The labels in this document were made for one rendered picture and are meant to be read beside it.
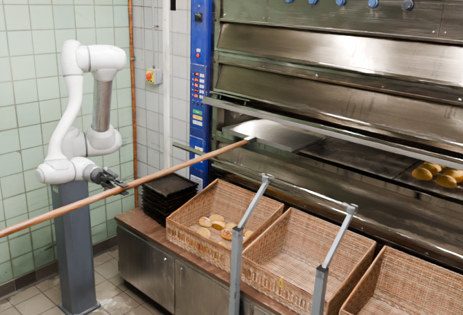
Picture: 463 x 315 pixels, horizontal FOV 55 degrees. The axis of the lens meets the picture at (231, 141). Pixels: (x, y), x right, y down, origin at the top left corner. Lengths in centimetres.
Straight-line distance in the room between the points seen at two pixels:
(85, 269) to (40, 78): 128
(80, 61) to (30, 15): 84
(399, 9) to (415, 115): 49
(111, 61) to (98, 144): 58
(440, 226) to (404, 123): 52
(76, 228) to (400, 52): 209
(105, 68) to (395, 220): 167
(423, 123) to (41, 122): 236
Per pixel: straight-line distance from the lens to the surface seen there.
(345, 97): 241
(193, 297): 281
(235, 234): 225
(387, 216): 246
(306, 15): 250
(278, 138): 287
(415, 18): 225
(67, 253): 303
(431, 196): 234
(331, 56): 240
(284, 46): 256
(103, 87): 250
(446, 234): 239
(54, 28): 322
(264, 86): 267
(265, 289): 243
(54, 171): 226
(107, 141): 275
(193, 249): 272
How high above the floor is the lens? 207
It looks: 19 degrees down
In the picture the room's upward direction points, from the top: 2 degrees clockwise
